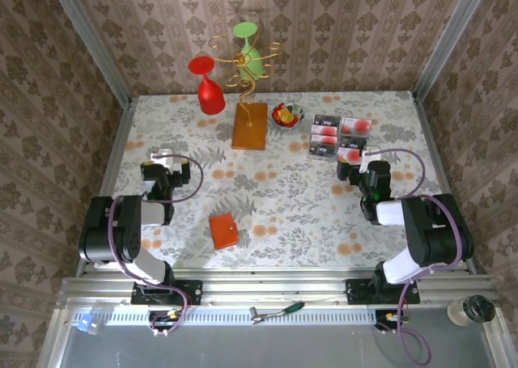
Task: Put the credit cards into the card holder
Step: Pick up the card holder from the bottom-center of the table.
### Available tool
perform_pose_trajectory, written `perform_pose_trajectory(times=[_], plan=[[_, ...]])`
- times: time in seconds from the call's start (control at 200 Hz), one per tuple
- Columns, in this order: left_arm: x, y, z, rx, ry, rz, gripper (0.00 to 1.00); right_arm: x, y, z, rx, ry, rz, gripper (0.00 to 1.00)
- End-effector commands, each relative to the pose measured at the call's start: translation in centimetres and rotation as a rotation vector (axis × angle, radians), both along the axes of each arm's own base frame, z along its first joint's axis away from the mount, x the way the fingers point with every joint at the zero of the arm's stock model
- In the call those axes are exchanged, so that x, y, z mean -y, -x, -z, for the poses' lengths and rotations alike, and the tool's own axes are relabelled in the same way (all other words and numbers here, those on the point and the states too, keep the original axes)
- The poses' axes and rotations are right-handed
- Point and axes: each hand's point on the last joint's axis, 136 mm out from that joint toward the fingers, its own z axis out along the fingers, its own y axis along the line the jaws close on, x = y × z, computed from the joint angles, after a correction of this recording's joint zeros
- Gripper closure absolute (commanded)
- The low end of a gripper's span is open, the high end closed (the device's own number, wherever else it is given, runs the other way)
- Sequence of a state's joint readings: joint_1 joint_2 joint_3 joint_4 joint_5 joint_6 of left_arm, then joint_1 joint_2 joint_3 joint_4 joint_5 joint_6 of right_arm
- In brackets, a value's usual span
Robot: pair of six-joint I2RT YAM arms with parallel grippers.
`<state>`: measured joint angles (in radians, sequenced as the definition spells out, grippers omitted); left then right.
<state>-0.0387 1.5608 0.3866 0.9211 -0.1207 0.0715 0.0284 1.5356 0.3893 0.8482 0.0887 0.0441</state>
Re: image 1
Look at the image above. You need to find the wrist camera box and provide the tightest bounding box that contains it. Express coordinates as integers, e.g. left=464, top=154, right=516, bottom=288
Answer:
left=361, top=148, right=382, bottom=174
left=150, top=148, right=176, bottom=167

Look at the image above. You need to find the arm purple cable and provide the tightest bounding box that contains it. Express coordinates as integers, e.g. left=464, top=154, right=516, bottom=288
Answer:
left=108, top=153, right=204, bottom=339
left=366, top=148, right=467, bottom=366

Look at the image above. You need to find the floral patterned tablecloth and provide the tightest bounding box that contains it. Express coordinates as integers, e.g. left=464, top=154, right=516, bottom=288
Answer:
left=100, top=91, right=466, bottom=270

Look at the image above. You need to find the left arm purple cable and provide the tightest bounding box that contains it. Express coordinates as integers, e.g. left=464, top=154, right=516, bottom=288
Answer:
left=108, top=153, right=204, bottom=339

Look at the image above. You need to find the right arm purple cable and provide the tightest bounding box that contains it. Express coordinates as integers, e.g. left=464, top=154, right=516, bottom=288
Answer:
left=366, top=148, right=467, bottom=366

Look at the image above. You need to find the ratchet wrench green handle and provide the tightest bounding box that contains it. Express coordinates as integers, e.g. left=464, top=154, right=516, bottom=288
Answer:
left=249, top=301, right=305, bottom=325

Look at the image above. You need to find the black power connector box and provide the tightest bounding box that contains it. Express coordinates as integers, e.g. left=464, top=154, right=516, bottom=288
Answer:
left=375, top=309, right=405, bottom=331
left=148, top=309, right=183, bottom=331

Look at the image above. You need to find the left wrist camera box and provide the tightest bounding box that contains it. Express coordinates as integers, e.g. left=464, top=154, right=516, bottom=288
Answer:
left=150, top=148, right=176, bottom=167

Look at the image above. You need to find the wide aluminium mounting rail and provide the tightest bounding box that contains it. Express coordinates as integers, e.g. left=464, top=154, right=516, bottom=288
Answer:
left=56, top=269, right=501, bottom=311

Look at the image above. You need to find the aluminium frame post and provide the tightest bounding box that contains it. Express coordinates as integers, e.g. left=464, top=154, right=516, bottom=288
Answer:
left=45, top=0, right=134, bottom=109
left=411, top=0, right=494, bottom=102

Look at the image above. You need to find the patterned candy bowl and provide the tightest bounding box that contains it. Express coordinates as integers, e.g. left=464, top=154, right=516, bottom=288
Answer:
left=270, top=102, right=306, bottom=129

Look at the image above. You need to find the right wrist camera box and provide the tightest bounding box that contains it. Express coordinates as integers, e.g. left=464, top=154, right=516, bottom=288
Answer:
left=361, top=148, right=382, bottom=174

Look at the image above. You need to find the white slotted cable duct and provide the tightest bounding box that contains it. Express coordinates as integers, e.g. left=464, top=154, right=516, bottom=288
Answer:
left=72, top=306, right=380, bottom=327

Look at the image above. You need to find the blue white connector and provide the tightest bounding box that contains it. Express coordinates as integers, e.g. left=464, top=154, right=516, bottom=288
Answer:
left=74, top=311, right=102, bottom=336

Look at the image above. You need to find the clear plastic cup dark lid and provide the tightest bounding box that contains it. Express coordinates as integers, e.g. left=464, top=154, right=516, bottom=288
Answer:
left=447, top=294, right=497, bottom=328

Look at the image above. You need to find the red wine glass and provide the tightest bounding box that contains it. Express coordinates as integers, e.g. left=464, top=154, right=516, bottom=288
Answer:
left=188, top=56, right=226, bottom=116

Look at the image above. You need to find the green wine glass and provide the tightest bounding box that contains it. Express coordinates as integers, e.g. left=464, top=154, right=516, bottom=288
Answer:
left=232, top=21, right=265, bottom=81

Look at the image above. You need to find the aluminium table side rail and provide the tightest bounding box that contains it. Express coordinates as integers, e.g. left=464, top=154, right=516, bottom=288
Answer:
left=74, top=96, right=137, bottom=276
left=410, top=92, right=478, bottom=274

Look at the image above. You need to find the gold wire rack wooden base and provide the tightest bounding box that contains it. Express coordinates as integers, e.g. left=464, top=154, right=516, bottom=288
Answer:
left=208, top=35, right=284, bottom=151

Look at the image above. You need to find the orange card holder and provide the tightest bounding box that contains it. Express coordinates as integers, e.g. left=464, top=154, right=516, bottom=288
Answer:
left=208, top=212, right=240, bottom=251

